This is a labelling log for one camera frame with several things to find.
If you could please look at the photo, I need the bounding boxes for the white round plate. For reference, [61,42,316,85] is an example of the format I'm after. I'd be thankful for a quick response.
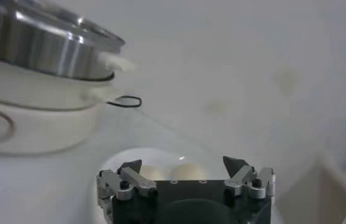
[89,147,285,224]

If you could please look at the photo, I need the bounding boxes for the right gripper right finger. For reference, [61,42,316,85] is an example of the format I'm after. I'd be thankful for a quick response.
[223,156,276,201]

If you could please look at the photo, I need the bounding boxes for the white side desk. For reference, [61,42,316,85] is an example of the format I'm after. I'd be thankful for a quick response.
[278,155,346,224]

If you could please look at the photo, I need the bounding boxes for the stainless steel steamer basket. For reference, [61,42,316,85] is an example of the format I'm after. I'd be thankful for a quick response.
[0,0,127,82]

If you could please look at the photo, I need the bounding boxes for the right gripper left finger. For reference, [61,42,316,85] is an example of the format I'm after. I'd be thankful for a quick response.
[96,159,158,215]

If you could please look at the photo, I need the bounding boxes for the white steamed baozi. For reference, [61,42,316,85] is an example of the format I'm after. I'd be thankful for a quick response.
[170,163,209,181]

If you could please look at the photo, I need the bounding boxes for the black pot power cord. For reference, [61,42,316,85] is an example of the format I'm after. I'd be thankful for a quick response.
[105,95,143,108]

